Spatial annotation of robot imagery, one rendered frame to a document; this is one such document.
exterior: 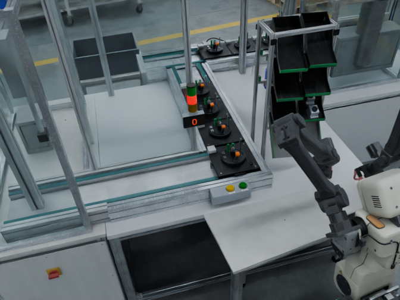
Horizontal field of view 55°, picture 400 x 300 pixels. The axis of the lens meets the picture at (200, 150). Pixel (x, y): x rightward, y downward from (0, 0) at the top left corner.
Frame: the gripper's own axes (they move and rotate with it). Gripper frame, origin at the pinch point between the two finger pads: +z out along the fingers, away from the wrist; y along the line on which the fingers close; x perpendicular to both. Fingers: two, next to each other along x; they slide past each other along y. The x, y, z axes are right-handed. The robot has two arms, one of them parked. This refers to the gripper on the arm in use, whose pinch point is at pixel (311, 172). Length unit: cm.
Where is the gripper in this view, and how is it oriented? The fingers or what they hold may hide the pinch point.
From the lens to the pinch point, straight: 198.5
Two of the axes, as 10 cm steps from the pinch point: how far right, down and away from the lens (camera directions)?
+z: -2.8, 4.1, 8.7
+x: -2.9, 8.3, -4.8
